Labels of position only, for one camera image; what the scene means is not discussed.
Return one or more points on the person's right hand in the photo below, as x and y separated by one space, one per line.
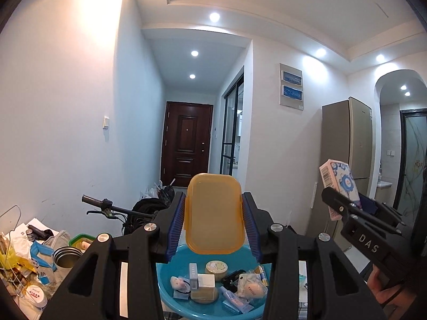
378 286

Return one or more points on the small blue yellow tube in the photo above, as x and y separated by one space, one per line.
262 275

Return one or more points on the black bag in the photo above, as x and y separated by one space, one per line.
146 206

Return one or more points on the small blue white box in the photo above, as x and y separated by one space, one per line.
193 273

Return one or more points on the blue sachet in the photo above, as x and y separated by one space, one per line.
237 306

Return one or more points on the yellow plastic bag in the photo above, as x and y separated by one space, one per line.
8 256

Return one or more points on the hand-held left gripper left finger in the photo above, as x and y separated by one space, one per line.
175 230

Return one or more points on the white light switch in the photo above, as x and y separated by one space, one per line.
106 122

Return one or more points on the blue plastic basin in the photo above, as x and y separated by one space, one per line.
165 273

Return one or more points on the white jar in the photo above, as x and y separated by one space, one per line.
35 295

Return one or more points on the grey pouch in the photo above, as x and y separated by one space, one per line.
56 238

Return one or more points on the blue patterned tissue pack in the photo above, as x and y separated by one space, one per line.
340 176

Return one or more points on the blue white sugar bag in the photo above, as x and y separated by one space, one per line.
36 250

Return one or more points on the black bicycle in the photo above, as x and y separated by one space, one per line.
100 202

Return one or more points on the pink white toy packet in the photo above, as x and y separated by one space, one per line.
178 283

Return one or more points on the yellow container with green rim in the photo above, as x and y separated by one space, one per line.
78 239

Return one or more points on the beige refrigerator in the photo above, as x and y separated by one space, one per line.
337 133

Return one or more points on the brown entrance door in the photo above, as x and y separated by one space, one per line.
186 140

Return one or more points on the small clear bottle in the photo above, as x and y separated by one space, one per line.
228 294

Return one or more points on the black framed glass door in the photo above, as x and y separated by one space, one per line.
233 123

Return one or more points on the beige soap bar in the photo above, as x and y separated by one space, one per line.
203 295

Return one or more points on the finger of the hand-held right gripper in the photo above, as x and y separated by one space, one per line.
337 200
368 203

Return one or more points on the round cream tin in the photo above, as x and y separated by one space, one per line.
216 268

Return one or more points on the white pole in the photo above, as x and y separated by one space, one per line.
314 195

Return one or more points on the grey wall panel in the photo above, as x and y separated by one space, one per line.
291 101

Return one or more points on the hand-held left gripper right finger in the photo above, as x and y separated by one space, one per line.
252 230

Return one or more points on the black glossy case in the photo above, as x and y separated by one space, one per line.
230 278

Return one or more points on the beauty sponge packet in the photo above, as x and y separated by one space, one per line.
250 286

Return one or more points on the white vanity cabinet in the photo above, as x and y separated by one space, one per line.
383 193

